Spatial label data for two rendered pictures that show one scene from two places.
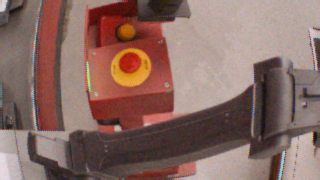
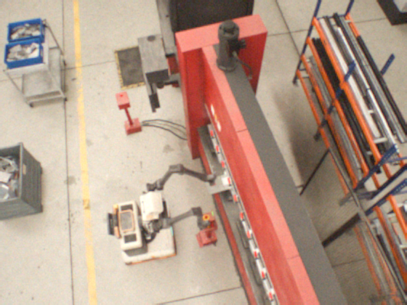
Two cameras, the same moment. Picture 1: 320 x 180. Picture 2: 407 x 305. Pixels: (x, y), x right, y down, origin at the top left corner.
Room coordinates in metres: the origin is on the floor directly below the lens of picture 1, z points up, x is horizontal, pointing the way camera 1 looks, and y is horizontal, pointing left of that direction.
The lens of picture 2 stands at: (1.79, -0.19, 4.90)
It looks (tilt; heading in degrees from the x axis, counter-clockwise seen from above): 63 degrees down; 169
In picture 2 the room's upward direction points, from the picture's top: 2 degrees counter-clockwise
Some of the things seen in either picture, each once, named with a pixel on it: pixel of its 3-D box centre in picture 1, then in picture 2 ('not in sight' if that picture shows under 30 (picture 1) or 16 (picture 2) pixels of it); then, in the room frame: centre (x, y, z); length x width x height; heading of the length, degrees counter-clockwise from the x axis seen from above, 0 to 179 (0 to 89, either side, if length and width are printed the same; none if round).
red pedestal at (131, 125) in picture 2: not in sight; (127, 113); (-1.30, -0.69, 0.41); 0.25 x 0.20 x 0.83; 94
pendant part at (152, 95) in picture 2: not in sight; (151, 88); (-0.89, -0.26, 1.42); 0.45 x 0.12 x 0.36; 1
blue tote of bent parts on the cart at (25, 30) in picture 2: not in sight; (26, 33); (-2.73, -1.94, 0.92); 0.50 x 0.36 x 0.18; 89
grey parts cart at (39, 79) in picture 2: not in sight; (38, 65); (-2.48, -1.95, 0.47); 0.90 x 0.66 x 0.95; 179
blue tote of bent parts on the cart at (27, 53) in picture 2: not in sight; (24, 54); (-2.31, -1.97, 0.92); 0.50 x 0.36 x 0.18; 89
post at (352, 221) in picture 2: not in sight; (326, 242); (1.19, 1.22, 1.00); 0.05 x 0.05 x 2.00; 4
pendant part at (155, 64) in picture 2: not in sight; (157, 77); (-0.94, -0.17, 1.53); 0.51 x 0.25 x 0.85; 1
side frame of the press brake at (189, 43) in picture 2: not in sight; (219, 101); (-0.71, 0.51, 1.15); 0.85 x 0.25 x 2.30; 94
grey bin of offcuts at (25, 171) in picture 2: not in sight; (11, 183); (-0.59, -2.39, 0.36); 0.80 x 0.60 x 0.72; 179
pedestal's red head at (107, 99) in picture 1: (123, 50); (208, 221); (0.62, 0.07, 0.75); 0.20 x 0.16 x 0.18; 6
